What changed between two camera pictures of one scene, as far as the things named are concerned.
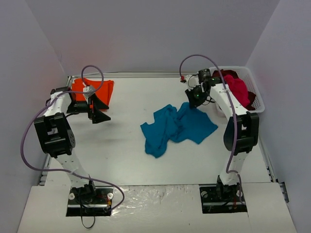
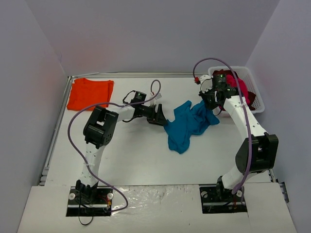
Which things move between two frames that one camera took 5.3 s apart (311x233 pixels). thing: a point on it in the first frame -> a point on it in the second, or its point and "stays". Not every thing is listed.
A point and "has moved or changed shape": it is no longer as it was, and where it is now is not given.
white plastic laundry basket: [244, 75] stays
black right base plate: [218, 198] stays
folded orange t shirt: [104, 89] stays
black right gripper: [193, 96] -> [209, 98]
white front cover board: [159, 208] stays
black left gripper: [91, 109] -> [155, 114]
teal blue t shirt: [168, 125] has moved or changed shape
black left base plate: [90, 201] stays
